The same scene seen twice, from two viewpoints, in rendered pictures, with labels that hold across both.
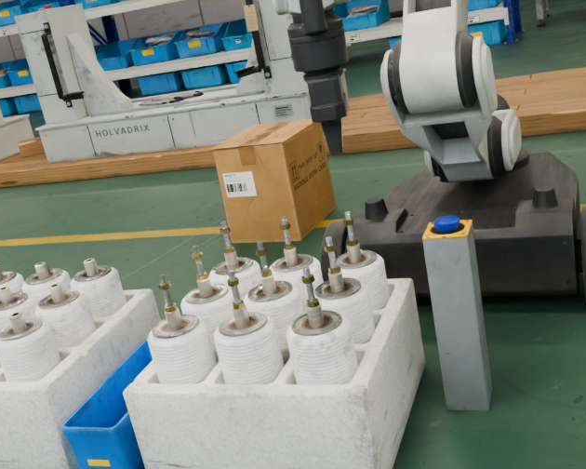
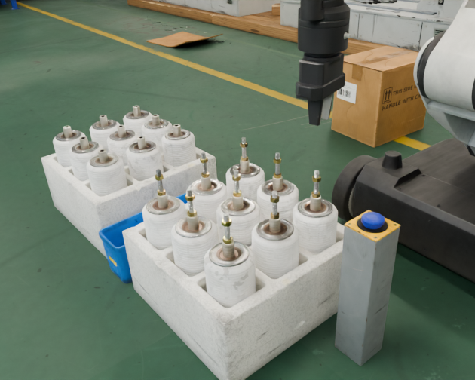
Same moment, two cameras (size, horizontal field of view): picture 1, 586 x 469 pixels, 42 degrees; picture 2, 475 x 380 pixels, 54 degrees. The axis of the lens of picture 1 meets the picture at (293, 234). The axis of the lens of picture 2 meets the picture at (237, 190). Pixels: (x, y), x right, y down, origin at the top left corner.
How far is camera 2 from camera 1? 0.57 m
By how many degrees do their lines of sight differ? 30
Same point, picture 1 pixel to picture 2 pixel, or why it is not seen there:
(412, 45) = (450, 40)
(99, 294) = (173, 151)
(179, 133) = (363, 29)
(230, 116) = (400, 26)
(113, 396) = not seen: hidden behind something
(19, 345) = (94, 171)
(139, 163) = not seen: hidden behind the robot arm
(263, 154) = (368, 75)
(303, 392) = (197, 297)
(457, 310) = (356, 289)
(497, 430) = not seen: outside the picture
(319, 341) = (216, 271)
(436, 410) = (327, 341)
